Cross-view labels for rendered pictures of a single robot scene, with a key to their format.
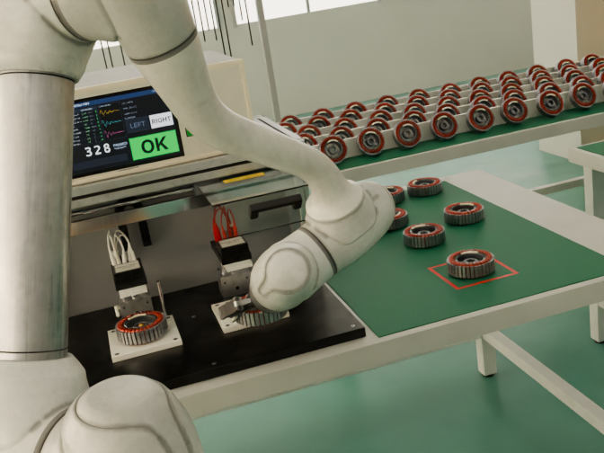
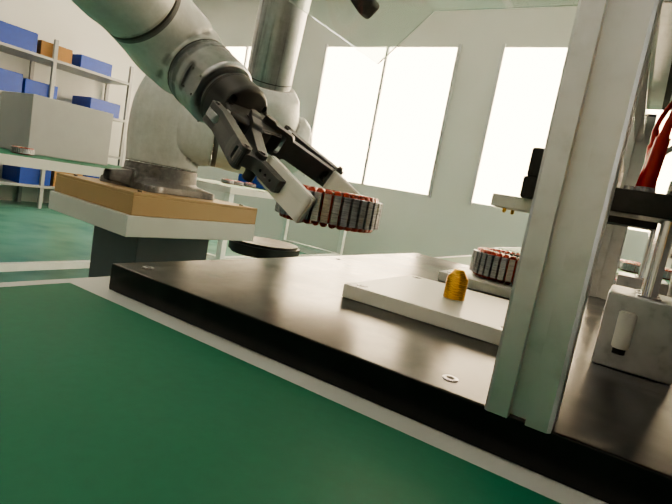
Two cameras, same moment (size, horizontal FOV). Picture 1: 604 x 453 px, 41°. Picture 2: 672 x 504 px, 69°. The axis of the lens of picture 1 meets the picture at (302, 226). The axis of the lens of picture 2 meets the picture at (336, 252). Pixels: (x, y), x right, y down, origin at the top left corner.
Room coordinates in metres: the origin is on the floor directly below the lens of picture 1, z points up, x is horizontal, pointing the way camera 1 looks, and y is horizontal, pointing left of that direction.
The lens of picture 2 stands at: (1.93, -0.25, 0.86)
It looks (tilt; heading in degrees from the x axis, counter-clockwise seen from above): 7 degrees down; 135
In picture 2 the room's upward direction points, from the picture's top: 10 degrees clockwise
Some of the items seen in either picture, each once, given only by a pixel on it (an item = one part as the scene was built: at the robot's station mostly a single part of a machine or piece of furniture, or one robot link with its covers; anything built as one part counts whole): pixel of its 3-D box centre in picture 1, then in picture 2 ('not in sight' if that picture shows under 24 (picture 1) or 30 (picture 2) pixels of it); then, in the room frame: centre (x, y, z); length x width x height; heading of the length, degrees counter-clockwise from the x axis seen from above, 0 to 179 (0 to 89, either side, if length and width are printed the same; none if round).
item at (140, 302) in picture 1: (136, 306); (636, 298); (1.79, 0.42, 0.80); 0.07 x 0.05 x 0.06; 104
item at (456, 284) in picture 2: not in sight; (456, 283); (1.70, 0.15, 0.80); 0.02 x 0.02 x 0.03
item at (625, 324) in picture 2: not in sight; (623, 333); (1.84, 0.14, 0.80); 0.01 x 0.01 x 0.03; 14
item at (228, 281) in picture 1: (235, 281); (638, 328); (1.84, 0.18, 0.80); 0.07 x 0.05 x 0.06; 104
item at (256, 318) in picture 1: (260, 308); (328, 206); (1.56, 0.11, 0.84); 0.11 x 0.11 x 0.04
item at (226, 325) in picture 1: (249, 310); (452, 304); (1.70, 0.15, 0.78); 0.15 x 0.15 x 0.01; 14
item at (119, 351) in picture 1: (144, 337); (509, 285); (1.65, 0.38, 0.78); 0.15 x 0.15 x 0.01; 14
